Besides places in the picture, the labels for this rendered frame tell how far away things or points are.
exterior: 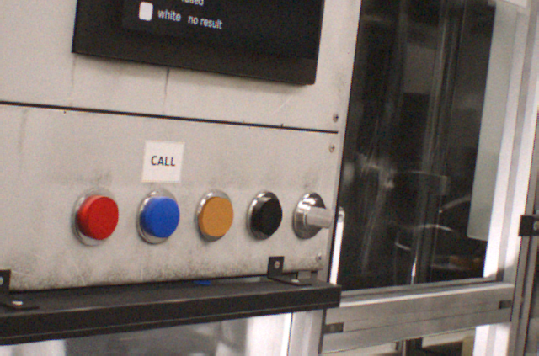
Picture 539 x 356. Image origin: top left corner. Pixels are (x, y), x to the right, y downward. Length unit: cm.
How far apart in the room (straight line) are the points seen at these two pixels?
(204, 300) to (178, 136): 12
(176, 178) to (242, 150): 8
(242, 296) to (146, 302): 10
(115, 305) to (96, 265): 5
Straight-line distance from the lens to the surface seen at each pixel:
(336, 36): 95
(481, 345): 135
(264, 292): 85
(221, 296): 82
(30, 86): 72
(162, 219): 80
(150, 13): 76
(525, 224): 131
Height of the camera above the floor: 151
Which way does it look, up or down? 3 degrees down
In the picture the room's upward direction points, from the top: 7 degrees clockwise
